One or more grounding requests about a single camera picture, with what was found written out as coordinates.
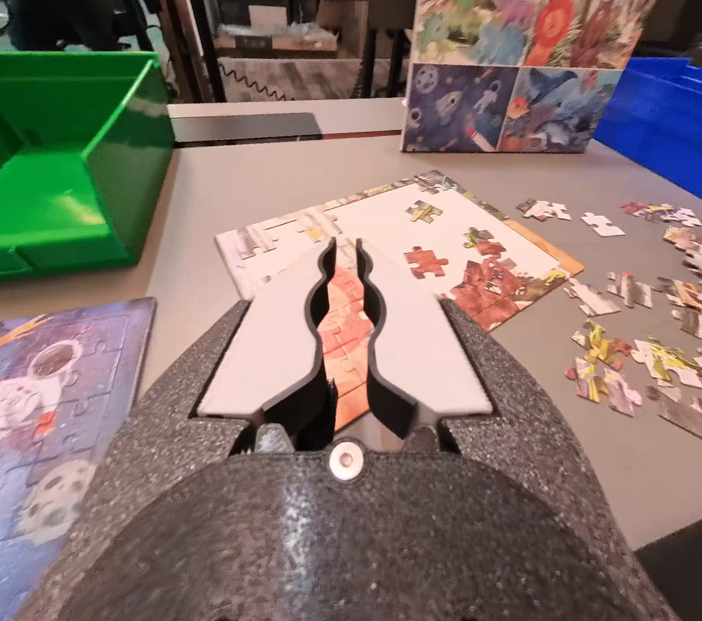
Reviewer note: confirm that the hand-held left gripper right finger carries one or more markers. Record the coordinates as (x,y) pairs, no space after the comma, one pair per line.
(428,358)

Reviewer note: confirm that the flat cardboard box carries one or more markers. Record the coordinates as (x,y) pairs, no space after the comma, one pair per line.
(274,42)

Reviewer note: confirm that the lion puzzle tray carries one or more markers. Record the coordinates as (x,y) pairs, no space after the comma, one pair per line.
(373,215)

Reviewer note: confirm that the illustrated puzzle box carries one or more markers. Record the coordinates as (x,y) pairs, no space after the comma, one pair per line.
(521,56)

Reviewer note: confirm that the grey desk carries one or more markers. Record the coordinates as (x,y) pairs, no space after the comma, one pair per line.
(274,182)

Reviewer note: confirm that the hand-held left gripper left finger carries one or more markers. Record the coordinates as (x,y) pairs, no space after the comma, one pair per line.
(263,352)

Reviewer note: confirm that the white face-down puzzle piece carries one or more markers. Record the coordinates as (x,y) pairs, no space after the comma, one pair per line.
(602,225)

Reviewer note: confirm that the brown and green puzzle piece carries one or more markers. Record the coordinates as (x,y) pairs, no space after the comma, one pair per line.
(485,242)

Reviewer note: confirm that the green and grey puzzle piece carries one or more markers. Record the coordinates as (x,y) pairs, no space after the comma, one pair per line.
(424,211)

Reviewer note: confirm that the black flat panel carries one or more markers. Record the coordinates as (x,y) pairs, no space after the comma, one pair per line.
(247,127)

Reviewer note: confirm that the green plastic bin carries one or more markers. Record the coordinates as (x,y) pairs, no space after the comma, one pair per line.
(66,166)

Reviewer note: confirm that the reddish brown puzzle piece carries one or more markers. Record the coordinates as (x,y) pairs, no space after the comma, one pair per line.
(426,263)

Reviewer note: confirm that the grey striped edge puzzle piece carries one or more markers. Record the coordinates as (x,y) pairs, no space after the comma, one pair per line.
(255,242)

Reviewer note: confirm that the assembled lion puzzle pieces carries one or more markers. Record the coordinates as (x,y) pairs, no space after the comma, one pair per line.
(345,336)

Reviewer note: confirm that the blue plastic bin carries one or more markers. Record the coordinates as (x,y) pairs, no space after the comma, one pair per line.
(652,111)

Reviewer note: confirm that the red-tipped grey striped puzzle piece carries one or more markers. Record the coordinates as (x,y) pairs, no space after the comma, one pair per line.
(630,289)

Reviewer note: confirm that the pile of puzzle pieces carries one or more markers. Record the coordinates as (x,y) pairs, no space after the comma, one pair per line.
(619,369)

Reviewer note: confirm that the assembled grey branch pieces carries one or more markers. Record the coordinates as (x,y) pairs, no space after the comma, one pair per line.
(318,223)

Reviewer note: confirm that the dark blue puzzle board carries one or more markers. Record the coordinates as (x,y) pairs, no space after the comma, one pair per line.
(66,412)

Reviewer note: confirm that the brown trunk puzzle piece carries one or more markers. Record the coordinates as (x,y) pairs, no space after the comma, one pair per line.
(491,275)

